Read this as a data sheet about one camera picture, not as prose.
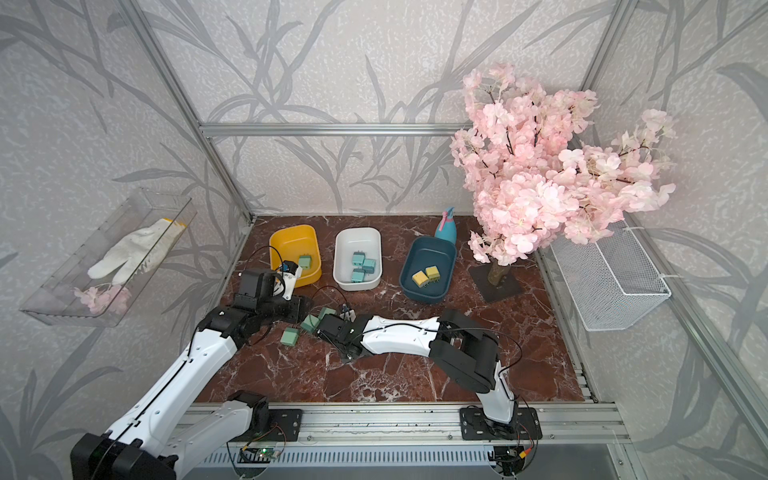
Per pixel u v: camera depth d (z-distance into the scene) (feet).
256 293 1.94
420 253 3.55
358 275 3.33
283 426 2.41
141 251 2.26
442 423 2.48
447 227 3.34
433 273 3.31
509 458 2.46
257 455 2.35
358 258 3.45
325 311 3.01
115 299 1.86
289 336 2.86
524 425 2.37
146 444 1.28
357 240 3.65
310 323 2.82
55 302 1.87
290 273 2.32
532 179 1.65
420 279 3.25
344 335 2.14
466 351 1.53
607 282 1.97
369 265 3.42
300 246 3.50
